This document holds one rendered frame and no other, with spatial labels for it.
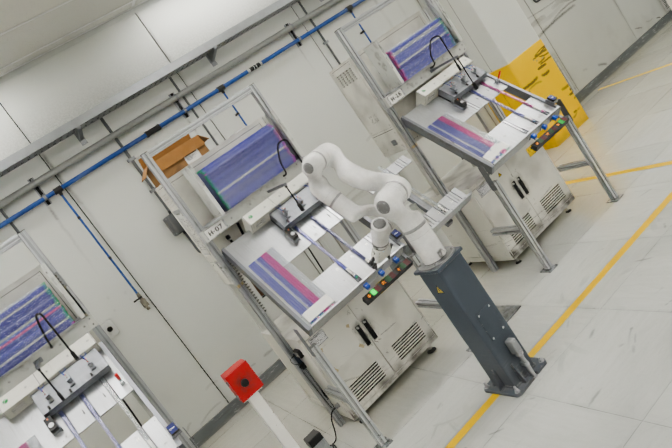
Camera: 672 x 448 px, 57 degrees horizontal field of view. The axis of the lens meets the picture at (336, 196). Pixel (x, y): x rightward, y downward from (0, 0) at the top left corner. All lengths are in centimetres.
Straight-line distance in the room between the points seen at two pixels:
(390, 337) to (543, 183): 153
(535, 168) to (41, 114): 349
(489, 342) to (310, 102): 307
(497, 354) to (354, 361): 90
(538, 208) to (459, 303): 160
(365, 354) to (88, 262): 222
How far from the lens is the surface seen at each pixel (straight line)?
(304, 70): 550
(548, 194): 442
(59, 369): 330
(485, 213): 406
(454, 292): 287
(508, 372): 307
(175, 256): 491
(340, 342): 352
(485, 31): 598
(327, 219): 348
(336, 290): 321
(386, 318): 364
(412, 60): 415
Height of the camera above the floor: 161
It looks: 8 degrees down
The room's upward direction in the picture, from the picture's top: 35 degrees counter-clockwise
